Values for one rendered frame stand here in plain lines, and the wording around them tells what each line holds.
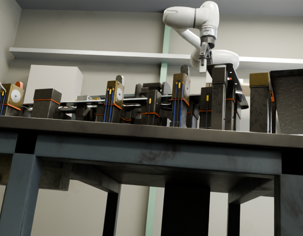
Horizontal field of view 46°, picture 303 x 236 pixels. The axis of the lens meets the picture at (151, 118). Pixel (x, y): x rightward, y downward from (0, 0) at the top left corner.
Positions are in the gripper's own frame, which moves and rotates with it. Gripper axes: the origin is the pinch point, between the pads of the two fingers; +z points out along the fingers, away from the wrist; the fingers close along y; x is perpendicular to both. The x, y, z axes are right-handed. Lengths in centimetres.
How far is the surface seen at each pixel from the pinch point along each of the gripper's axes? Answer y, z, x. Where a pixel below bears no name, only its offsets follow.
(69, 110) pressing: -6, 13, -83
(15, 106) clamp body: 17, 18, -102
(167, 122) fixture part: 1.3, 24.3, -18.1
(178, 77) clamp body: 25.0, 11.2, -5.6
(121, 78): 15.3, 5.3, -39.2
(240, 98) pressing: 2.6, 13.6, 17.7
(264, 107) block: 16.7, 23.3, 29.8
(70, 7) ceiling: -234, -235, -282
